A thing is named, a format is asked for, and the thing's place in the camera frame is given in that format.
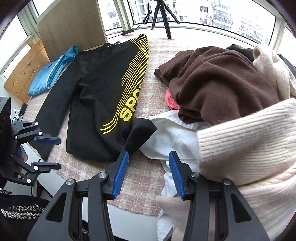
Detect black yellow sports sweatshirt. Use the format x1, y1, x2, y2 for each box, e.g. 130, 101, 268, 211
35, 34, 157, 162

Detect left forearm dark sleeve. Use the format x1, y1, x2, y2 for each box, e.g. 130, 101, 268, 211
0, 188, 90, 241

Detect black charger brick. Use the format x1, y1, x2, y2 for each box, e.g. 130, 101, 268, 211
19, 103, 28, 115

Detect pink plaid table cloth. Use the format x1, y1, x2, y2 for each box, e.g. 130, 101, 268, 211
21, 34, 232, 217

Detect pine wood headboard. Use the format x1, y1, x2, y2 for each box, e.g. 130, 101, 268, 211
4, 40, 50, 103

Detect folded blue garment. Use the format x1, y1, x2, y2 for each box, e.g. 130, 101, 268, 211
28, 46, 79, 96

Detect cream knit sweater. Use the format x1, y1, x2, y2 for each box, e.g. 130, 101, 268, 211
155, 46, 296, 241

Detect white shirt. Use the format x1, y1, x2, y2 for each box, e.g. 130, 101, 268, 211
140, 110, 211, 240

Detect pink garment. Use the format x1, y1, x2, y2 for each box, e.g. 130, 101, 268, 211
165, 88, 180, 110

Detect light wooden cabinet panel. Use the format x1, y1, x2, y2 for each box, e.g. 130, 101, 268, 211
37, 0, 107, 62

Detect brown fleece garment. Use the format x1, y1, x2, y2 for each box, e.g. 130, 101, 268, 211
154, 47, 280, 126

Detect black power adapter bar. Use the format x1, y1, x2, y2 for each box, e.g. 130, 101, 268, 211
121, 29, 134, 35

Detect black power cable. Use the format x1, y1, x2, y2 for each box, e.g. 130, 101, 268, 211
11, 107, 24, 122

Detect black bag with straps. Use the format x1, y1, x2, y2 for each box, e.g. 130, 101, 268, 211
227, 44, 296, 77

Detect black tripod cable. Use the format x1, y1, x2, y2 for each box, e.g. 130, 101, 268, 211
132, 9, 153, 31

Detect black camera tripod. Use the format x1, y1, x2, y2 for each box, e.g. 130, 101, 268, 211
151, 0, 180, 39

